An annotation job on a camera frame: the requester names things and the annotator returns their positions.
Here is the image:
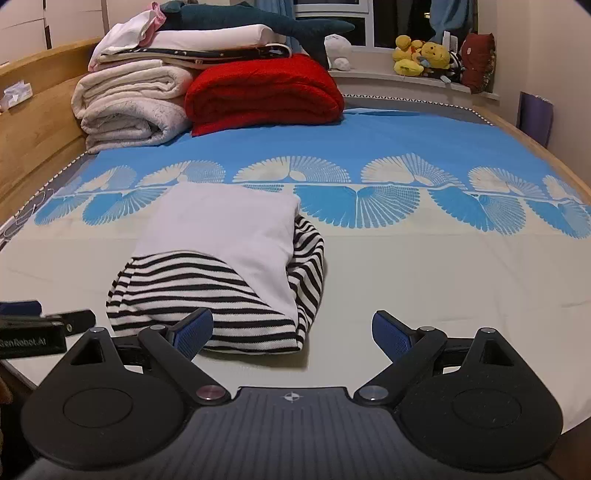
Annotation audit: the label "dark red owl cushion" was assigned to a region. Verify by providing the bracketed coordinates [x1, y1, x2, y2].
[461, 33, 496, 94]

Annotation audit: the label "tissue pack on headboard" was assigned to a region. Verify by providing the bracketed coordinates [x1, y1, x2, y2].
[0, 80, 33, 112]

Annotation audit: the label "white folded quilt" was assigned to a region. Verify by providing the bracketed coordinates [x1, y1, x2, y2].
[71, 60, 193, 154]

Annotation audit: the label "purple bag by wall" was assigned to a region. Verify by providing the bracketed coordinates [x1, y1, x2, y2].
[516, 92, 554, 148]

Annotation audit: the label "dark teal shark plush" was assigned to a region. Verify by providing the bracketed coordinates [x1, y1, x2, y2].
[159, 1, 355, 69]

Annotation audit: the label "white window sill ledge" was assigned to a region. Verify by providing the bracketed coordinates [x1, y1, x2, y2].
[331, 47, 500, 107]

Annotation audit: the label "wooden bed frame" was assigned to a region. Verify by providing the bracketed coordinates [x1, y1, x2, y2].
[0, 39, 98, 221]

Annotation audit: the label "white plush toy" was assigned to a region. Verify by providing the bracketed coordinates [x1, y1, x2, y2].
[325, 34, 352, 71]

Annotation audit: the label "blue patterned bed sheet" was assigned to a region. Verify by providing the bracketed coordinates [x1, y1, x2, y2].
[1, 111, 590, 427]

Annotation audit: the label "red folded sweater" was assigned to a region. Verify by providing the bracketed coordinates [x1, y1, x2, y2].
[184, 54, 345, 136]

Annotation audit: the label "yellow plush toys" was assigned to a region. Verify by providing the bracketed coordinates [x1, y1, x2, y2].
[393, 35, 452, 77]

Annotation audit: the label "black white striped garment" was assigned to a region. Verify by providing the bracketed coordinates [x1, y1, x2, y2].
[105, 183, 325, 355]

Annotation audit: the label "folded white clothes stack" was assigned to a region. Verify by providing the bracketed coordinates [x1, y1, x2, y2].
[88, 3, 293, 72]

